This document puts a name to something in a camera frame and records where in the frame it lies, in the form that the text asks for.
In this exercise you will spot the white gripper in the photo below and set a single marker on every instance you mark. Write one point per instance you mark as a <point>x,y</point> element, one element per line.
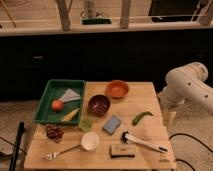
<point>169,99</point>

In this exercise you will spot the green pepper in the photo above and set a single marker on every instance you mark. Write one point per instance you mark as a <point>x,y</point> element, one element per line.
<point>138,117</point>

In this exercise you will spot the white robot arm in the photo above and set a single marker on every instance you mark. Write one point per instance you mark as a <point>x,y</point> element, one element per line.
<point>185,82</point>

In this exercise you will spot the orange bowl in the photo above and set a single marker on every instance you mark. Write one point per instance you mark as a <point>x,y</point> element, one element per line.
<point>117,89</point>

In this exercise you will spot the purple bowl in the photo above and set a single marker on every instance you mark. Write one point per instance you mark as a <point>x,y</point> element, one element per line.
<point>98,105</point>

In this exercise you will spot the blue sponge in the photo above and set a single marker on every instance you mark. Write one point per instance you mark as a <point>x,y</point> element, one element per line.
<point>112,124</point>

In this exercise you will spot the white cup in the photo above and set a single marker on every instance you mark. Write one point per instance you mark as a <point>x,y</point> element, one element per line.
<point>90,141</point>

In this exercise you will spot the small green cup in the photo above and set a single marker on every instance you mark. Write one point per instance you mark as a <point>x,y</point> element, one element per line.
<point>86,124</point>

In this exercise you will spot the yellow corn cob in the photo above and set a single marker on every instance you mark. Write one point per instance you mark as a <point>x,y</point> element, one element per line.
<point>70,115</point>

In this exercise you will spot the grey cloth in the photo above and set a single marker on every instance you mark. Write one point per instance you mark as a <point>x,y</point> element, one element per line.
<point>69,95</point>

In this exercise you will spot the dark monitor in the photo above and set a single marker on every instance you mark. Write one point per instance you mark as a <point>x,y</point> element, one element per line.
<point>172,10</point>

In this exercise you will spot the red tomato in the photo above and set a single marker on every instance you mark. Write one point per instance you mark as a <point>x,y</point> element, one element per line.
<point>57,105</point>

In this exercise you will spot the green plastic tray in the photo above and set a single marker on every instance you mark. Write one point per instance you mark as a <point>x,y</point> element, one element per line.
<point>54,90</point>

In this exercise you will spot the bunch of dark grapes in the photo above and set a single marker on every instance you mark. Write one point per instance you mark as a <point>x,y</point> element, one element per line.
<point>54,132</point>

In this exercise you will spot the green base stand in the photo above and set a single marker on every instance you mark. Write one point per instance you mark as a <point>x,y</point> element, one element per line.
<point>96,21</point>

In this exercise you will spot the black pole stand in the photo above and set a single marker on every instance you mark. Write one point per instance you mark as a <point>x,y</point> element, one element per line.
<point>16,148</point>

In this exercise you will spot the white handled brush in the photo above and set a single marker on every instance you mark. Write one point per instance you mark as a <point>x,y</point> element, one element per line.
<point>126,136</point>

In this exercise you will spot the wooden post middle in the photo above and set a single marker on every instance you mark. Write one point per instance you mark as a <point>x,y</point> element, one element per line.
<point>125,12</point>

